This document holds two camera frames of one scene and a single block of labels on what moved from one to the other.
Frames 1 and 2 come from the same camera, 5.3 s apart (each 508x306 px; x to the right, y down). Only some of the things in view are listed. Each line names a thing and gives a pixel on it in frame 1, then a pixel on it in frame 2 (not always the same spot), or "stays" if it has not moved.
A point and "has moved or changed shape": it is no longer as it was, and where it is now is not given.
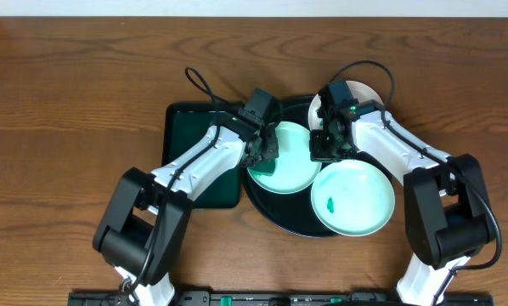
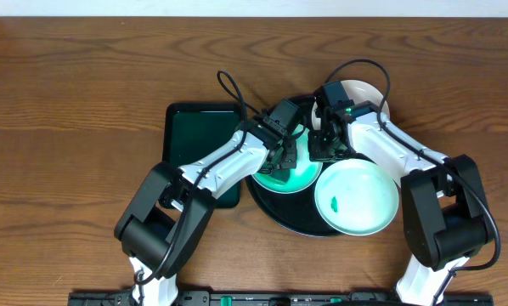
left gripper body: (263, 152) -> (280, 157)
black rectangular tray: (184, 127) stays
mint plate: (295, 170) stays
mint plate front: (352, 198) stays
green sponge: (266, 167) has moved or changed shape
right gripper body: (326, 146) stays
